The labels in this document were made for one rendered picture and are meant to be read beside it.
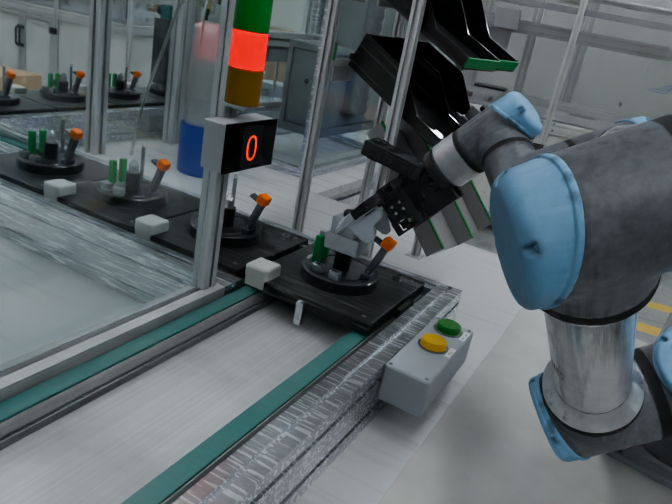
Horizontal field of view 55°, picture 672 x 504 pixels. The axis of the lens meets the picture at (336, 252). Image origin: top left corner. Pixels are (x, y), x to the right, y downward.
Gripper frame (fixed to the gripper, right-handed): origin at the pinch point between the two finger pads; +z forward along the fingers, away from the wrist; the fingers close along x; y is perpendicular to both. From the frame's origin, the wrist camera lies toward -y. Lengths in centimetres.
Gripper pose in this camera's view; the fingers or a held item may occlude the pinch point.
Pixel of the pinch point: (346, 222)
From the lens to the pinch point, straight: 110.6
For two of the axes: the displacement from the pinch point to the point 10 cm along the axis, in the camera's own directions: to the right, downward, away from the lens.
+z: -7.0, 4.8, 5.3
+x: 4.8, -2.4, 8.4
